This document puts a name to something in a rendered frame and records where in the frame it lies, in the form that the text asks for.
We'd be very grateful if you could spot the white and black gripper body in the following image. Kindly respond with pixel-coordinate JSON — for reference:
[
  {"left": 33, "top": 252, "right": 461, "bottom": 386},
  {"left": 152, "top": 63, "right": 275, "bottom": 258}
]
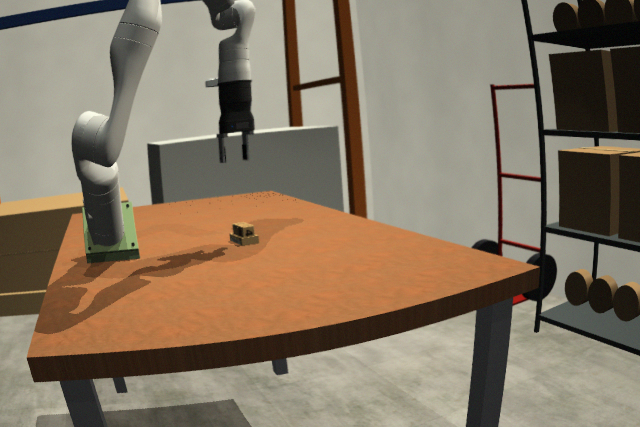
[{"left": 205, "top": 59, "right": 255, "bottom": 134}]

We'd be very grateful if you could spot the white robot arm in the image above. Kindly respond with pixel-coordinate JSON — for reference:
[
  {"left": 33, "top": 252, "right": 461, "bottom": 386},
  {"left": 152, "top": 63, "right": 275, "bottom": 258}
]
[{"left": 72, "top": 0, "right": 255, "bottom": 246}]

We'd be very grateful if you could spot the tan wooden tray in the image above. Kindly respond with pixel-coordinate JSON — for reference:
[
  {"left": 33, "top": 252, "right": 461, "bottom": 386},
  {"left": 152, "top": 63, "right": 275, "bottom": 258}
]
[{"left": 229, "top": 233, "right": 259, "bottom": 246}]

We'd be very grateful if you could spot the tan number cube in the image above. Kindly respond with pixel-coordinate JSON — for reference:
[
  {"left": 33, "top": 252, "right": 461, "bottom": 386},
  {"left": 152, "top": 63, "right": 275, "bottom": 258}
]
[
  {"left": 232, "top": 222, "right": 248, "bottom": 236},
  {"left": 237, "top": 224, "right": 255, "bottom": 238}
]

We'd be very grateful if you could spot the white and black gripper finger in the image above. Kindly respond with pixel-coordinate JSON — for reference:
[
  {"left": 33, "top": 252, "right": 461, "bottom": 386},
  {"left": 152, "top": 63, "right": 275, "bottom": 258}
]
[
  {"left": 242, "top": 131, "right": 254, "bottom": 160},
  {"left": 216, "top": 133, "right": 228, "bottom": 163}
]

